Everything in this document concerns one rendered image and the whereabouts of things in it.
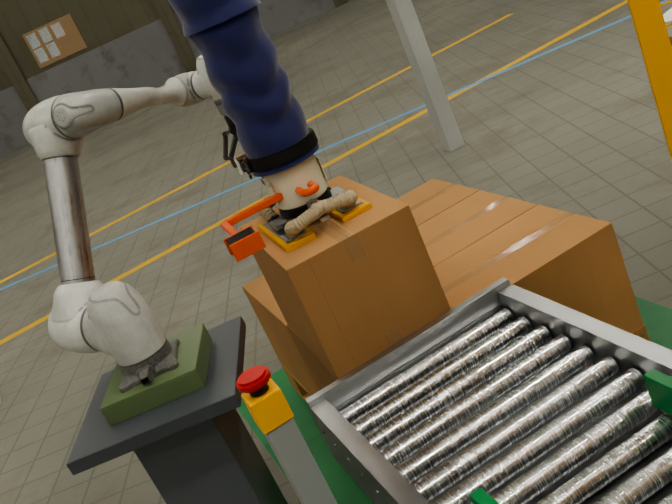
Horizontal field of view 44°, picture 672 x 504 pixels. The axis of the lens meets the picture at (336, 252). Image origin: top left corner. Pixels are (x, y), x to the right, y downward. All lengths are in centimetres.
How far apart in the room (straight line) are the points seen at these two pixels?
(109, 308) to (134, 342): 12
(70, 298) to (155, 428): 49
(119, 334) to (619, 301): 160
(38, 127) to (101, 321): 61
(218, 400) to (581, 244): 124
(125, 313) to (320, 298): 54
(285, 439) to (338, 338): 79
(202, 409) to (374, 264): 62
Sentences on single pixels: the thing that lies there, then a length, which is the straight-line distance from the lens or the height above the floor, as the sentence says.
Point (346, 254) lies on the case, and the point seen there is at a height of 90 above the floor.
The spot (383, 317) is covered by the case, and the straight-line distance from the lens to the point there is 241.
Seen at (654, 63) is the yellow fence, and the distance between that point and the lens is 167.
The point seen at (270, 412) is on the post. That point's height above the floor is 97.
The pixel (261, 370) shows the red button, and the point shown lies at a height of 104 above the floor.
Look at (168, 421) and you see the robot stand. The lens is 229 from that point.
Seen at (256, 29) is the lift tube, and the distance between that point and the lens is 240.
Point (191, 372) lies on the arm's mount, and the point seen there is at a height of 81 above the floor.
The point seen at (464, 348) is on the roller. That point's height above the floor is 52.
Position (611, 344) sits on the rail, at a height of 59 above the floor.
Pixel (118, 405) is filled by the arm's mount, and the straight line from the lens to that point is 241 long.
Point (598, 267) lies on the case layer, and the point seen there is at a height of 43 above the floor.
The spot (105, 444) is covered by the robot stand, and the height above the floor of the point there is 75.
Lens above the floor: 173
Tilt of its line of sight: 20 degrees down
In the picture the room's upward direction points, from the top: 25 degrees counter-clockwise
